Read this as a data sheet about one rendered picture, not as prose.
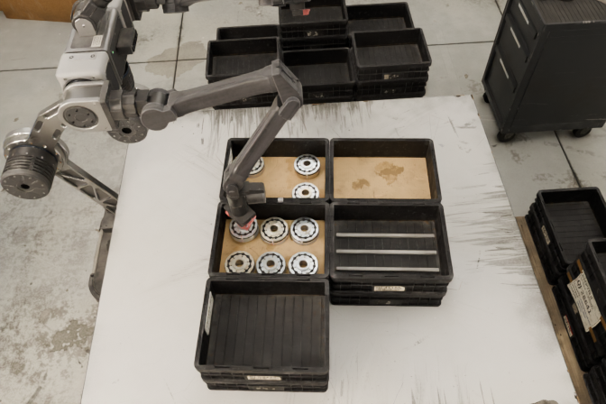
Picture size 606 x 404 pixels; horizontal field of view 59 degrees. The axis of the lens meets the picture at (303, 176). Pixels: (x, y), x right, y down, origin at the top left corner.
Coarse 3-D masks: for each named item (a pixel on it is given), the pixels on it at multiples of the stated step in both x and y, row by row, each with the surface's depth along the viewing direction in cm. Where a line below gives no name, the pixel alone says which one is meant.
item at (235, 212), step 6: (228, 204) 186; (228, 210) 184; (234, 210) 179; (240, 210) 179; (246, 210) 183; (252, 210) 183; (234, 216) 182; (240, 216) 182; (246, 216) 182; (252, 216) 183; (240, 222) 181
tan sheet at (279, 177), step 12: (276, 168) 214; (288, 168) 214; (324, 168) 213; (252, 180) 210; (264, 180) 210; (276, 180) 210; (288, 180) 210; (300, 180) 210; (312, 180) 209; (324, 180) 209; (276, 192) 207; (288, 192) 206; (324, 192) 206
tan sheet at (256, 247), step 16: (288, 224) 198; (320, 224) 197; (224, 240) 194; (256, 240) 194; (288, 240) 194; (320, 240) 193; (224, 256) 190; (256, 256) 190; (288, 256) 190; (320, 256) 189; (256, 272) 186; (288, 272) 186; (320, 272) 186
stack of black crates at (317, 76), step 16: (336, 48) 309; (288, 64) 316; (304, 64) 316; (320, 64) 317; (336, 64) 316; (352, 64) 300; (304, 80) 309; (320, 80) 308; (336, 80) 308; (352, 80) 296; (304, 96) 299; (320, 96) 299; (336, 96) 300; (352, 96) 300
